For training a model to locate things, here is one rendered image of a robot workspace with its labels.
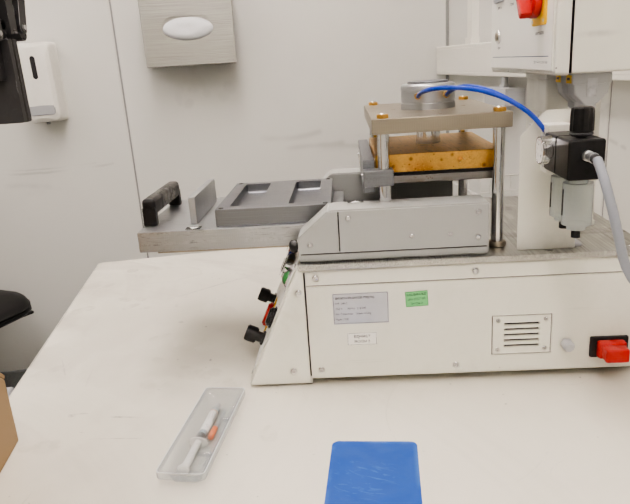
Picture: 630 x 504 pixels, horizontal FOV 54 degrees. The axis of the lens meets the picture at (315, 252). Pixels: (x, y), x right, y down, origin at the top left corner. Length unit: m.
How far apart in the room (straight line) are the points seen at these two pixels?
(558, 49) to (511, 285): 0.30
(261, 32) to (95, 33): 0.57
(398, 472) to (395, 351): 0.20
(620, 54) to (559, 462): 0.48
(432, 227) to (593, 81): 0.27
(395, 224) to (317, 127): 1.60
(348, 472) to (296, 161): 1.79
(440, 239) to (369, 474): 0.31
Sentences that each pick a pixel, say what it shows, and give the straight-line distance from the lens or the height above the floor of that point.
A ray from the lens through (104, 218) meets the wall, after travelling 2.47.
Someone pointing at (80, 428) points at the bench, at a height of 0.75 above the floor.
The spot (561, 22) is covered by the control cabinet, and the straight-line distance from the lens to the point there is 0.83.
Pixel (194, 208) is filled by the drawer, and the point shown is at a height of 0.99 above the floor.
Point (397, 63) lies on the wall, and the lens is 2.44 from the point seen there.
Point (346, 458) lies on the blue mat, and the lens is 0.75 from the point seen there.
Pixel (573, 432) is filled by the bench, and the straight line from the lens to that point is 0.82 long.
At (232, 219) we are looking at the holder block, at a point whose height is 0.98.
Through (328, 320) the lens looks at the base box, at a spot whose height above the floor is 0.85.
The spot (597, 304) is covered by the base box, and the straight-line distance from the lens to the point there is 0.91.
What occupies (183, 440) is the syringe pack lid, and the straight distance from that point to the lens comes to 0.78.
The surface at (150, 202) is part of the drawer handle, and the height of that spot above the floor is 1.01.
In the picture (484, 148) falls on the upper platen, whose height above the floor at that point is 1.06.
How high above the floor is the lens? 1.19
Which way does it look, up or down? 17 degrees down
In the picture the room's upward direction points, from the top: 4 degrees counter-clockwise
